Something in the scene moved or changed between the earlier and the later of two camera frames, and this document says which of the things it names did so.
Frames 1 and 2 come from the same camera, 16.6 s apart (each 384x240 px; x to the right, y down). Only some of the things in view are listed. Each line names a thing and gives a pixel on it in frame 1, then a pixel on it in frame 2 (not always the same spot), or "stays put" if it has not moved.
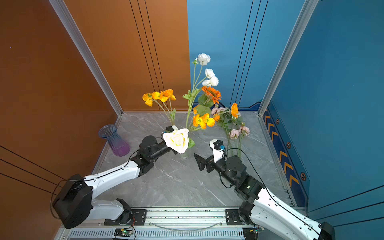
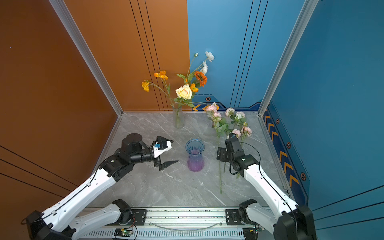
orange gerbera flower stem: x=205 y=101 -> x=200 y=78
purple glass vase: x=119 y=147 -> x=195 y=147
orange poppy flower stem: x=164 y=97 -> x=162 y=75
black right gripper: x=210 y=162 -> x=220 y=154
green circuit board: x=123 y=232 stays put
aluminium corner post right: x=307 y=11 stays put
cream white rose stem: x=178 y=140 -> x=183 y=93
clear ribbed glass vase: x=187 y=154 -> x=178 y=118
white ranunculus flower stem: x=202 y=60 -> x=203 y=66
